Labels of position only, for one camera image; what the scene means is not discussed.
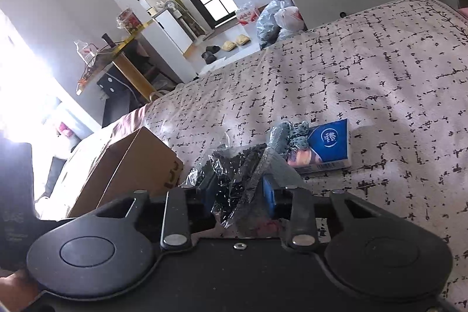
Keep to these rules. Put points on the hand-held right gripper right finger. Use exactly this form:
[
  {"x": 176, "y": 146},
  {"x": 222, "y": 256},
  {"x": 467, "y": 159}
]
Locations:
[{"x": 269, "y": 198}]

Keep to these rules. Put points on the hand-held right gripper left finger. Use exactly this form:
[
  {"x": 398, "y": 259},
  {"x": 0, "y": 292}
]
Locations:
[{"x": 207, "y": 192}]

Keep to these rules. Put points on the clear plastic bag dark contents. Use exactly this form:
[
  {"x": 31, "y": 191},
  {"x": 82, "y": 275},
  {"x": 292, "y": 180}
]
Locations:
[{"x": 237, "y": 184}]

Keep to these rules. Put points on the grey knitted cloth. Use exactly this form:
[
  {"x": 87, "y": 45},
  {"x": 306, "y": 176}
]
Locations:
[{"x": 283, "y": 136}]

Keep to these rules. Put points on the brown cardboard box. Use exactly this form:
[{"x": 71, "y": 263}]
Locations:
[{"x": 135, "y": 165}]

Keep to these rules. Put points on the blue tissue packet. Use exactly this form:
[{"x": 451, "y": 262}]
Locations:
[{"x": 325, "y": 145}]

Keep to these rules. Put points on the person's left hand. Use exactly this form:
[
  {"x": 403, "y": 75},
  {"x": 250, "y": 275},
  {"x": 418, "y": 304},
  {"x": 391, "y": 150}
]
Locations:
[{"x": 16, "y": 286}]

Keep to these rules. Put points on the white quilt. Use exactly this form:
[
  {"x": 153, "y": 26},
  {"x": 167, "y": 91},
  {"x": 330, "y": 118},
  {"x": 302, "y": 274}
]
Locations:
[{"x": 58, "y": 180}]

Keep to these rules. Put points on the pink plush toy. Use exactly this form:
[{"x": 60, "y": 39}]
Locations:
[{"x": 67, "y": 131}]

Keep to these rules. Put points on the pink bed sheet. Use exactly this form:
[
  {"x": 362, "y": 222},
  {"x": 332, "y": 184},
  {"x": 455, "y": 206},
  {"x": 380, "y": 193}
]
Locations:
[{"x": 128, "y": 120}]

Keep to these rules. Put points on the white floor towel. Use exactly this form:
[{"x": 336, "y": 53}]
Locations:
[{"x": 215, "y": 65}]

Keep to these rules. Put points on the black low cabinet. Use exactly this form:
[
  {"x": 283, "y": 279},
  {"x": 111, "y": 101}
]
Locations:
[{"x": 113, "y": 96}]

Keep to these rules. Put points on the black-patterned white bedspread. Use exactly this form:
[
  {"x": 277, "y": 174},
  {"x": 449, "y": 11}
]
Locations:
[{"x": 365, "y": 85}]

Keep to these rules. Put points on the round gold-edged table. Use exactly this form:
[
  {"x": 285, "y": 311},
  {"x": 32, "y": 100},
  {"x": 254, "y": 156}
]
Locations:
[{"x": 120, "y": 52}]

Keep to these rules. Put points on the clear water bottle red label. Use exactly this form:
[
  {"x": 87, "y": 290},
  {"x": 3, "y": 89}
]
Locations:
[{"x": 85, "y": 51}]

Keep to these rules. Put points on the grey plastic bag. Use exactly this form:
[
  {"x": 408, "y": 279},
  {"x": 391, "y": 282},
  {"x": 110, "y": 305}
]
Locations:
[{"x": 268, "y": 25}]

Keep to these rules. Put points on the white plastic bag red print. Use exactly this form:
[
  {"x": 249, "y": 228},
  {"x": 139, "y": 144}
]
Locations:
[{"x": 290, "y": 21}]

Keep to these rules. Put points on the small black table item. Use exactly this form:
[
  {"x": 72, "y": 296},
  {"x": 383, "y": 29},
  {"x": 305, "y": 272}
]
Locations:
[{"x": 108, "y": 40}]

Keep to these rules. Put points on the pack of water bottles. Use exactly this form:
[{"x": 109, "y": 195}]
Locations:
[{"x": 248, "y": 14}]

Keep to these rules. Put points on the white standing fan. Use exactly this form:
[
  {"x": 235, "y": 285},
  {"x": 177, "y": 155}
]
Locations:
[{"x": 170, "y": 8}]

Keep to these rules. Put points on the red snack jar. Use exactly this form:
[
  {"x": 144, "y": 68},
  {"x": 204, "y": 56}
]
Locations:
[{"x": 128, "y": 20}]

